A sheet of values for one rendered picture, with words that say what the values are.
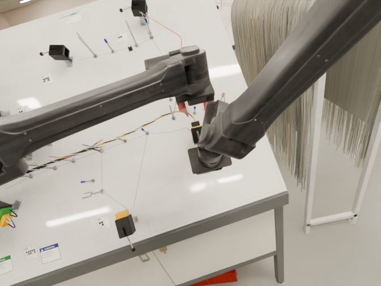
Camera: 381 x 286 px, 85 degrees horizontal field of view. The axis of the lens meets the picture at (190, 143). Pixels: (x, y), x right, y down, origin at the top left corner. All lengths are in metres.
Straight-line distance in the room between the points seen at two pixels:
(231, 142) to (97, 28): 0.87
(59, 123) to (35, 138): 0.04
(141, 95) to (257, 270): 1.48
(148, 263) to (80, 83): 0.83
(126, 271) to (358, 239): 1.47
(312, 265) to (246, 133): 1.46
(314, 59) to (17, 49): 1.14
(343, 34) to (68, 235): 0.96
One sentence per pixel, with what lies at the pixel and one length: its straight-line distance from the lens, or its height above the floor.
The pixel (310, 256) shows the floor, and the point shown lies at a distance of 1.75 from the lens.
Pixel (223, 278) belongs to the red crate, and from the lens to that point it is 1.61.
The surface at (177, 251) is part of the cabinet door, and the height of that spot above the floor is 0.68.
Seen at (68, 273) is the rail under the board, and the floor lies 0.84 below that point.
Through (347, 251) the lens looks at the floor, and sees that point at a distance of 1.82.
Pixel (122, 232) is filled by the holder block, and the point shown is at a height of 0.98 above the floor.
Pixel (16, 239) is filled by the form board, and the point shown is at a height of 0.99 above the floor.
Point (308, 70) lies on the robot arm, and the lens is 0.28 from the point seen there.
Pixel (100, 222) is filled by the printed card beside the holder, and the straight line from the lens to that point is 0.91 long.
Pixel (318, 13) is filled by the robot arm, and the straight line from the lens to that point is 0.28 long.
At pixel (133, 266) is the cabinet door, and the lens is 1.09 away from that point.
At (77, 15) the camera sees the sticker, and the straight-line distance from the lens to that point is 1.17.
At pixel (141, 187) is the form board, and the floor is 1.01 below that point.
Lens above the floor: 1.54
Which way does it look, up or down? 33 degrees down
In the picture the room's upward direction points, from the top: 17 degrees counter-clockwise
